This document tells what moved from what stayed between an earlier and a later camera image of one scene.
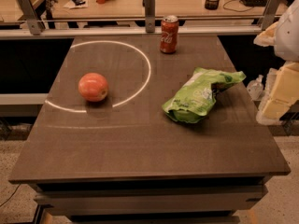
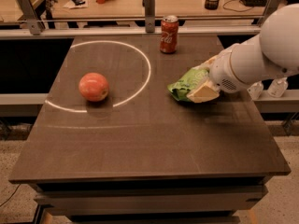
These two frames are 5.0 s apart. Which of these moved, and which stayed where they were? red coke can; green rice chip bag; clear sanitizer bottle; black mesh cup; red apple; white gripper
Moved: green rice chip bag; white gripper
Stayed: clear sanitizer bottle; red apple; red coke can; black mesh cup
